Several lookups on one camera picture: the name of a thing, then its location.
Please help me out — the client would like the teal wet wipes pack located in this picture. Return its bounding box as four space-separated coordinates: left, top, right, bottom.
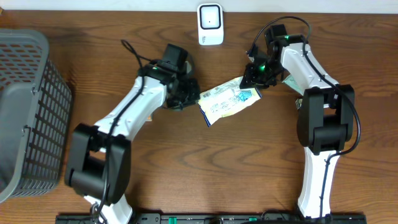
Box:
282 75 303 95

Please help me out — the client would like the yellow snack bag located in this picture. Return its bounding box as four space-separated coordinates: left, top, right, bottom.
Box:
198 77 262 127

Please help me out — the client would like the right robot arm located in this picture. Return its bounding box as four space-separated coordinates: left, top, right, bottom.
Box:
239 24 361 222

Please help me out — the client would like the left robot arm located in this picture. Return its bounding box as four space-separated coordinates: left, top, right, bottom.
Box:
55 40 200 223

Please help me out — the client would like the white barcode scanner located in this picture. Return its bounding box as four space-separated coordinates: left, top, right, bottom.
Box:
197 3 224 45

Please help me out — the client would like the grey plastic shopping basket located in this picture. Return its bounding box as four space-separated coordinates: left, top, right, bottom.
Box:
1 29 73 202

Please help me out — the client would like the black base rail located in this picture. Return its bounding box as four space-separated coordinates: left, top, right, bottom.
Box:
55 212 368 224

